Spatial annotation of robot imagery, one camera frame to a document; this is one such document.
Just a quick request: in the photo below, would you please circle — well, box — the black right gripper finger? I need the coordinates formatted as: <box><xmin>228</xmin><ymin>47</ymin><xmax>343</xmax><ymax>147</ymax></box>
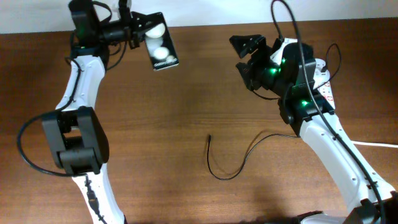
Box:
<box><xmin>229</xmin><ymin>34</ymin><xmax>266</xmax><ymax>58</ymax></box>
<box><xmin>236</xmin><ymin>62</ymin><xmax>258</xmax><ymax>90</ymax></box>

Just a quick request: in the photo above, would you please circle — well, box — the black smartphone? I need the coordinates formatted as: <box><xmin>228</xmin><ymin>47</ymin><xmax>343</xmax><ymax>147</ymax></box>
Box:
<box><xmin>144</xmin><ymin>12</ymin><xmax>179</xmax><ymax>71</ymax></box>

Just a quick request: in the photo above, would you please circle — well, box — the thin black charging cable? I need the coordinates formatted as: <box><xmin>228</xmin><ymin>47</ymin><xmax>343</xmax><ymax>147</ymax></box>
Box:
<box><xmin>206</xmin><ymin>43</ymin><xmax>342</xmax><ymax>181</ymax></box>

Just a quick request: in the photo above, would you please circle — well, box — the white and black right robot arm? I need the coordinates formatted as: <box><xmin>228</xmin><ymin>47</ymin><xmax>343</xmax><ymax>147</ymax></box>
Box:
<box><xmin>229</xmin><ymin>34</ymin><xmax>397</xmax><ymax>223</ymax></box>

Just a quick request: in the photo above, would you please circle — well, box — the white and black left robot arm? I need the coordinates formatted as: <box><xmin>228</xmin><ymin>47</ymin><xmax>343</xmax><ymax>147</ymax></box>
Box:
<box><xmin>42</xmin><ymin>1</ymin><xmax>165</xmax><ymax>223</ymax></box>

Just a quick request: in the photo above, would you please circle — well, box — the white power strip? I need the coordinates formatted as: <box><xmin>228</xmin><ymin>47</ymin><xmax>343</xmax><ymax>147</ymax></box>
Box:
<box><xmin>313</xmin><ymin>58</ymin><xmax>335</xmax><ymax>109</ymax></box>

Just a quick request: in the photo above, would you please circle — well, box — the black right camera cable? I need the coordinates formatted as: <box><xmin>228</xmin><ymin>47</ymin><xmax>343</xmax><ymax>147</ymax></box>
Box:
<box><xmin>271</xmin><ymin>0</ymin><xmax>386</xmax><ymax>224</ymax></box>

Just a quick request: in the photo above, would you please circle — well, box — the black camera cable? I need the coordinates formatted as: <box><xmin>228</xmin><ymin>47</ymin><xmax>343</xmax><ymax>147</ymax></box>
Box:
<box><xmin>17</xmin><ymin>0</ymin><xmax>128</xmax><ymax>224</ymax></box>
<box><xmin>271</xmin><ymin>0</ymin><xmax>386</xmax><ymax>224</ymax></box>

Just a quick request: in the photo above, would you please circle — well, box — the white power strip cord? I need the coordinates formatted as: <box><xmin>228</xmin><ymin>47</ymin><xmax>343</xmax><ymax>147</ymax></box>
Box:
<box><xmin>351</xmin><ymin>140</ymin><xmax>398</xmax><ymax>149</ymax></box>

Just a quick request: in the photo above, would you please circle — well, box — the black left camera cable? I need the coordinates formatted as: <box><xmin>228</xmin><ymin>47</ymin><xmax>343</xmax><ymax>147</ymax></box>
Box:
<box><xmin>17</xmin><ymin>0</ymin><xmax>128</xmax><ymax>224</ymax></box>

